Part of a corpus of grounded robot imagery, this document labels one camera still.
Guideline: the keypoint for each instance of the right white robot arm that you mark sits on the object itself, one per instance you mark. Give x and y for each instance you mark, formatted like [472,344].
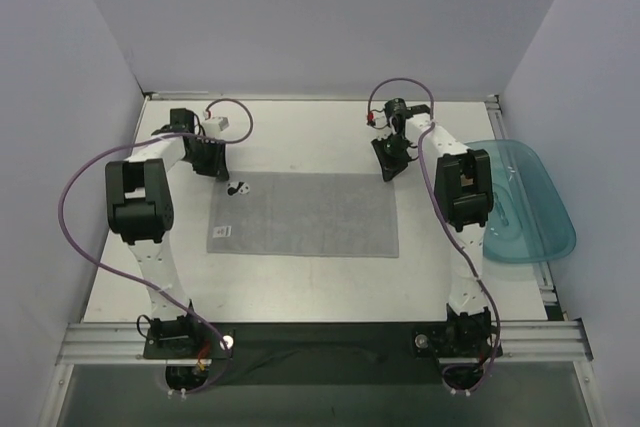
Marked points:
[459,183]

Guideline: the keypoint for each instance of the aluminium front frame rail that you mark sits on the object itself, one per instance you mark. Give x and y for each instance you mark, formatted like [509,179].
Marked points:
[520,341]

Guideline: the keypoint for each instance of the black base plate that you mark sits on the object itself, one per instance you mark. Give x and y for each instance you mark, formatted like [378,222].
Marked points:
[316,369]

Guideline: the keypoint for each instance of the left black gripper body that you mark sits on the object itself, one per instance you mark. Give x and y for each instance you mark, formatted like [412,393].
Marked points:
[209,156]

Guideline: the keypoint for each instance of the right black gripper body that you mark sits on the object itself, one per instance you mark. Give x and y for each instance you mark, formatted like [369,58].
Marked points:
[388,150]

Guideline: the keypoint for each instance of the teal plastic tray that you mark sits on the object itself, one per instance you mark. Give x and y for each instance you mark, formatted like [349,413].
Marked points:
[529,222]

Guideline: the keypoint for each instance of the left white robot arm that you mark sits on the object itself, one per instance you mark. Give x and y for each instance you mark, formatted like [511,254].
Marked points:
[140,210]

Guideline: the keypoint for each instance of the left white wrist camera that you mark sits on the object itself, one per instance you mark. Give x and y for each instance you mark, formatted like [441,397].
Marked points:
[215,126]

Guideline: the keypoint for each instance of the grey towel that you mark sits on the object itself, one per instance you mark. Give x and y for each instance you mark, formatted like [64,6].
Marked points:
[345,215]

